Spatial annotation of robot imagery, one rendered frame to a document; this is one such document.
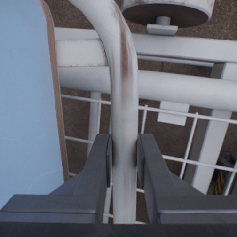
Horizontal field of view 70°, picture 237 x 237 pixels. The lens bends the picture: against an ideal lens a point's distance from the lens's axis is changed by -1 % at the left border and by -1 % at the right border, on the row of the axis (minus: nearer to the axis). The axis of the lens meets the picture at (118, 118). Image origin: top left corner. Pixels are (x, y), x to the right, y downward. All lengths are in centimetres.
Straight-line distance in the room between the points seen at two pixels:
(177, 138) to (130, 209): 66
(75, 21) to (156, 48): 59
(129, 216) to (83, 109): 70
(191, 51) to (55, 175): 25
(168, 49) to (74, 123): 67
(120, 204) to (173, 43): 24
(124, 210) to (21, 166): 10
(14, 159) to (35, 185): 3
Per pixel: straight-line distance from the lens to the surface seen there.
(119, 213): 18
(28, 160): 18
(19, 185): 20
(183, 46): 30
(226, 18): 80
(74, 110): 86
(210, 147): 33
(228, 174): 53
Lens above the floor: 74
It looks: 70 degrees down
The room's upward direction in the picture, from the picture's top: 142 degrees counter-clockwise
